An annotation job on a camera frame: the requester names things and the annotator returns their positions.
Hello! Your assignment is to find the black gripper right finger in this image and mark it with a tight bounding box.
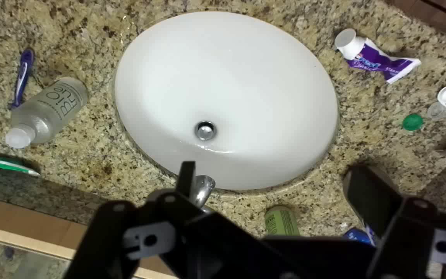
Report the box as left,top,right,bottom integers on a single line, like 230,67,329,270
344,167,446,279

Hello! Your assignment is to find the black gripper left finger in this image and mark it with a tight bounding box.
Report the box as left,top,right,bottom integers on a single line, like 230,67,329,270
64,201,175,279

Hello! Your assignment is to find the chrome faucet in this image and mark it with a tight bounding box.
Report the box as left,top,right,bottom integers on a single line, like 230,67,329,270
191,176,217,207

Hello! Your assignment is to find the green round cap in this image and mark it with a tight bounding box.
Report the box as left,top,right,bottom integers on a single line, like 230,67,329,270
401,114,425,132

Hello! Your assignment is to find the green soap bottle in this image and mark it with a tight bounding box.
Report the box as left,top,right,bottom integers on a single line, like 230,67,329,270
265,205,299,236

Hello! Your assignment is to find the clear plastic bottle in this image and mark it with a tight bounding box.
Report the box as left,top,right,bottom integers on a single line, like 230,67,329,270
5,78,90,150

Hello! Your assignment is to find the white oval sink basin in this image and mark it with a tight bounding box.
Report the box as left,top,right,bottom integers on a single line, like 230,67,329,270
115,12,339,193

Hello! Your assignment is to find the purple toothpaste tube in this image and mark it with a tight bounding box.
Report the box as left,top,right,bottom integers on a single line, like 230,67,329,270
335,29,422,84

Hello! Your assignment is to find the blue toothbrush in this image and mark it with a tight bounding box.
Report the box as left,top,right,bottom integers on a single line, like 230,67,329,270
10,49,36,109

